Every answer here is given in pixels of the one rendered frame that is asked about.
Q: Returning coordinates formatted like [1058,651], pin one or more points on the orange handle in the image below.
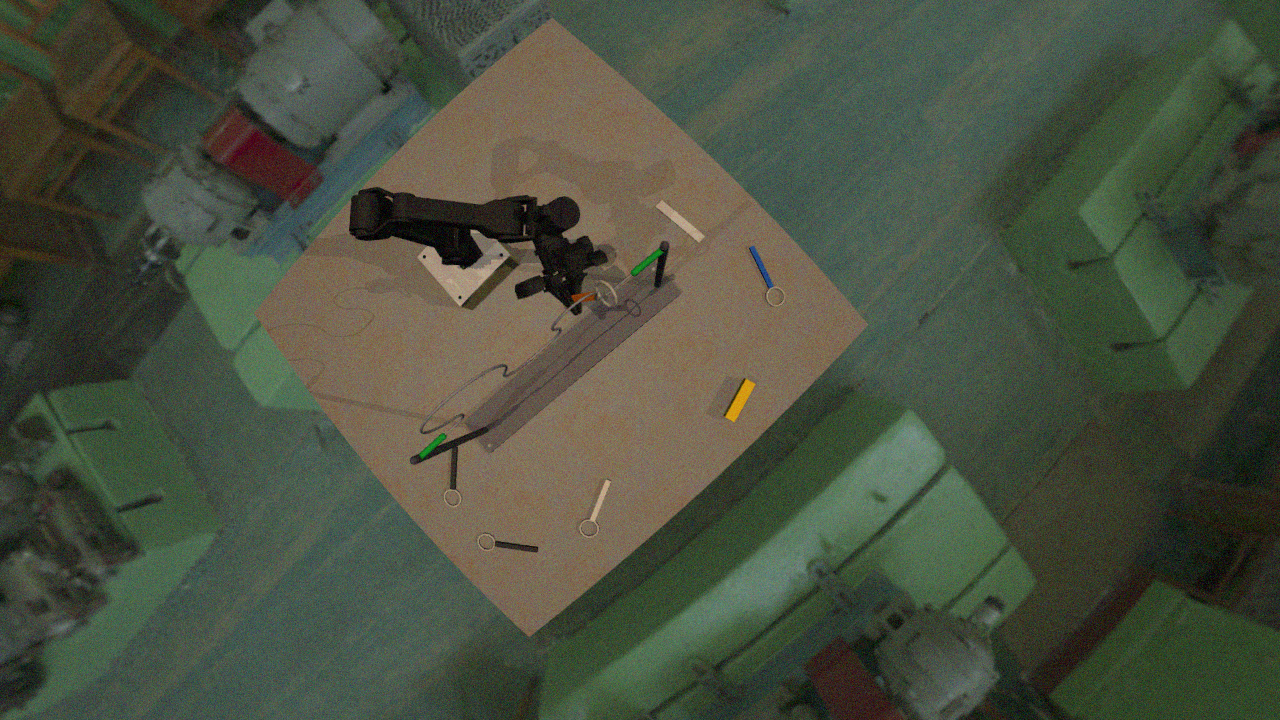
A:
[591,298]

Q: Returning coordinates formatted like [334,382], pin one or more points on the tan handle with round loop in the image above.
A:
[596,510]

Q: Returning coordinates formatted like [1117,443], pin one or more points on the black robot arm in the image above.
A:
[446,225]

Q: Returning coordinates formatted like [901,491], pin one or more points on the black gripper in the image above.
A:
[561,289]

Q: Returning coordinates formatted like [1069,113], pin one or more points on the beige flat bar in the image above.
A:
[680,221]

